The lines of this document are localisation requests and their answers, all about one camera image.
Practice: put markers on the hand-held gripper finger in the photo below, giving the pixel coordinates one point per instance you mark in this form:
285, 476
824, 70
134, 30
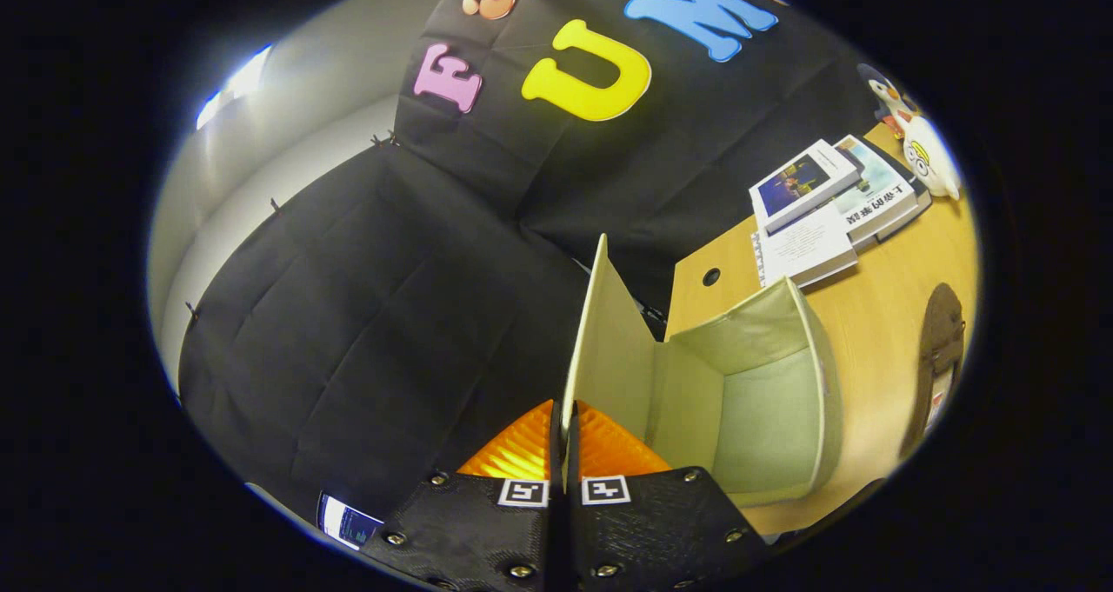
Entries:
573, 522
556, 522

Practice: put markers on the cream fabric storage box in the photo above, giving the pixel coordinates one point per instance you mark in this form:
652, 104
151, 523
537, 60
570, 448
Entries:
756, 418

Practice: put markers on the brown fuzzy shoe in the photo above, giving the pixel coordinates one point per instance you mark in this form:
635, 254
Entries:
943, 340

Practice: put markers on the white book dark photo cover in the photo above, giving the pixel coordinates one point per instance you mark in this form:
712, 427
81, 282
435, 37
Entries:
796, 183

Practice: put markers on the white plush toy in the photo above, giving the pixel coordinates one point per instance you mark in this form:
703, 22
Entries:
930, 162

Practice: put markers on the penguin plush toy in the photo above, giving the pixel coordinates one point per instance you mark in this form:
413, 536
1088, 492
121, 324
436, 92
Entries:
889, 96

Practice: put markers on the ceiling light panel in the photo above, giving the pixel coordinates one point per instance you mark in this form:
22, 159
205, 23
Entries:
235, 83

